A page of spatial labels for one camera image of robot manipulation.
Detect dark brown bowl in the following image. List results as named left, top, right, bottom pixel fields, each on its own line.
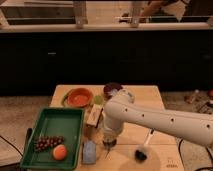
left=103, top=82, right=122, bottom=99

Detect orange plastic bowl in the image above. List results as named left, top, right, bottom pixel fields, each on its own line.
left=67, top=88, right=93, bottom=107

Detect bunch of dark grapes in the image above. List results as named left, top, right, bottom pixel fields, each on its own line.
left=34, top=136, right=65, bottom=152

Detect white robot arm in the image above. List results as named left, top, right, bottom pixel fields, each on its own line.
left=103, top=89, right=213, bottom=148

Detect black cable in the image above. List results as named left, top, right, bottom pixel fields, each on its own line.
left=0, top=135, right=24, bottom=169

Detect green plastic tray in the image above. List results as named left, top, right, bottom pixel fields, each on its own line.
left=20, top=108, right=84, bottom=171

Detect metal cup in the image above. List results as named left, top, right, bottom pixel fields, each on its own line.
left=103, top=139, right=117, bottom=149

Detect blue sponge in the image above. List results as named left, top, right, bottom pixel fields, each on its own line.
left=82, top=140, right=96, bottom=165

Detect green round lid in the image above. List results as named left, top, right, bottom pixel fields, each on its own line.
left=93, top=95, right=104, bottom=105

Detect orange peach fruit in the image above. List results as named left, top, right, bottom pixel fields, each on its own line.
left=52, top=144, right=67, bottom=161

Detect small wooden block toy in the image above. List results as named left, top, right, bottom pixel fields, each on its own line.
left=86, top=104, right=103, bottom=127

